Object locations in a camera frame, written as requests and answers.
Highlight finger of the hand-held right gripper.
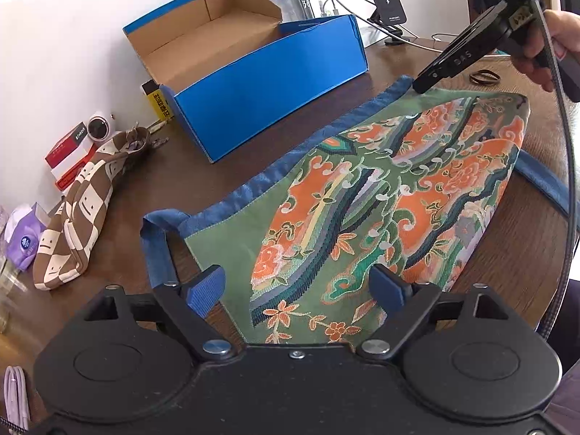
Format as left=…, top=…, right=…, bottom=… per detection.
left=411, top=57, right=455, bottom=95

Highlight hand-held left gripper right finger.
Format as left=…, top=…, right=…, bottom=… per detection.
left=356, top=264, right=510, bottom=362

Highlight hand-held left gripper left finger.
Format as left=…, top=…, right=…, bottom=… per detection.
left=84, top=264, right=236, bottom=362

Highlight brown hair tie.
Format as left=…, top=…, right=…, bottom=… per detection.
left=469, top=69, right=499, bottom=86

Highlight green patterned shopping bag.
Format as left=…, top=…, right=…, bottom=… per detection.
left=140, top=75, right=569, bottom=345

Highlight person's right hand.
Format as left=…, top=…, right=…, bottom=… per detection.
left=512, top=8, right=580, bottom=94

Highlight black phone charger stand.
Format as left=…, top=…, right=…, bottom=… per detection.
left=366, top=0, right=415, bottom=46

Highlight brown checkered pouch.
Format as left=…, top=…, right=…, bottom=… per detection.
left=33, top=127, right=152, bottom=291

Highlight blue cardboard box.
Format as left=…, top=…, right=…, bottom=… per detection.
left=122, top=0, right=370, bottom=164

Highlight metal keys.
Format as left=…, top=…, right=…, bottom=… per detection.
left=145, top=120, right=170, bottom=148

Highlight red and white box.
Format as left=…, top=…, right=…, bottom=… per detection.
left=50, top=154, right=98, bottom=191

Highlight purple tissue pack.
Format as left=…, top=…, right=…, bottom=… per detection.
left=4, top=202, right=53, bottom=269

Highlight yellow box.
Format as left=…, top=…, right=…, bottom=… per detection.
left=141, top=80, right=175, bottom=122

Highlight clear plastic wrapper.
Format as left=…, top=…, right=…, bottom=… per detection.
left=0, top=254, right=28, bottom=327

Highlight white cable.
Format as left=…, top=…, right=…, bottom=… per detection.
left=399, top=32, right=458, bottom=53

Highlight black braided cable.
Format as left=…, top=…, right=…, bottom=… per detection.
left=532, top=0, right=580, bottom=338

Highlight small white camera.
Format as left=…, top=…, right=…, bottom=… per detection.
left=86, top=111, right=116, bottom=143

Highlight purple cable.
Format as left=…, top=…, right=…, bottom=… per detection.
left=4, top=366, right=30, bottom=433

